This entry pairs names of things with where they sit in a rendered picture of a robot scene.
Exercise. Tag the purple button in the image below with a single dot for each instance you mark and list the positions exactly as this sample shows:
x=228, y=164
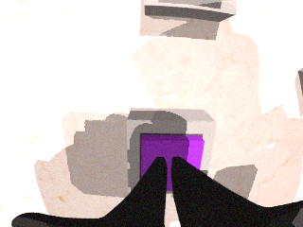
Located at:
x=164, y=133

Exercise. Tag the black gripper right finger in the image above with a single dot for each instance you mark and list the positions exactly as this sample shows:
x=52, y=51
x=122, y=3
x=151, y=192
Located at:
x=202, y=202

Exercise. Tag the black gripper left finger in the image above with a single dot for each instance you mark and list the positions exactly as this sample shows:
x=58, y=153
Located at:
x=144, y=207

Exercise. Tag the red button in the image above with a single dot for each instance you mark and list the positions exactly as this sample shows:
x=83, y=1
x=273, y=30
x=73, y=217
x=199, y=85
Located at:
x=215, y=10

